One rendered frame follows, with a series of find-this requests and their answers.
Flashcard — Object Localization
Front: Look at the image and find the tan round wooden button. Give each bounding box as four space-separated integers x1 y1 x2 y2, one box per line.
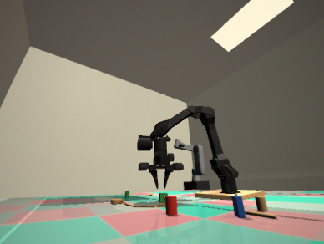
111 198 123 204

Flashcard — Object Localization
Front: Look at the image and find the dark red cylinder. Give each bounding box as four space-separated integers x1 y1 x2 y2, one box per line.
165 196 178 216

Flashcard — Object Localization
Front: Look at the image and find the blue rectangular block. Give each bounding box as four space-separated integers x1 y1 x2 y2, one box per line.
231 196 246 218

